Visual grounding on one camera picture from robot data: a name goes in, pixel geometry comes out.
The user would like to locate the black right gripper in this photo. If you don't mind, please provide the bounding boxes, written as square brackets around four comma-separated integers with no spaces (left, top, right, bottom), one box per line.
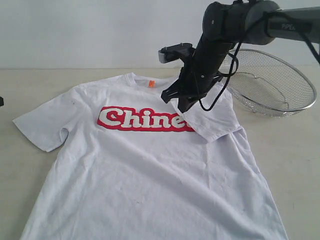
[161,57,223,113]

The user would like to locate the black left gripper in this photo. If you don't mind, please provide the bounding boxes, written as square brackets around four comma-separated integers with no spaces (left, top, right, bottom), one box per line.
[0,96,4,107]

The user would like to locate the white t-shirt red logo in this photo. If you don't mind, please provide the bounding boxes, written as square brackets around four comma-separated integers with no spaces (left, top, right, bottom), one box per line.
[13,73,288,240]

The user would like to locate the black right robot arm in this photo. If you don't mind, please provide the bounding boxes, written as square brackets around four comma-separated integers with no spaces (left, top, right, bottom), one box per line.
[158,0,320,113]

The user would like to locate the orange garment tag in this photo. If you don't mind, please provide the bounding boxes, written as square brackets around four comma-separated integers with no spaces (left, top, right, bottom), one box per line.
[148,80,156,88]

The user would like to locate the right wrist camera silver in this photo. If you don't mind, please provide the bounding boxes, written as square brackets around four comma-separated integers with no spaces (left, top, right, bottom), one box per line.
[158,42,195,64]

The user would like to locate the metal wire mesh basket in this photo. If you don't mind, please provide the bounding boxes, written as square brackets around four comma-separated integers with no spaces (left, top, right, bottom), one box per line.
[227,49,317,117]

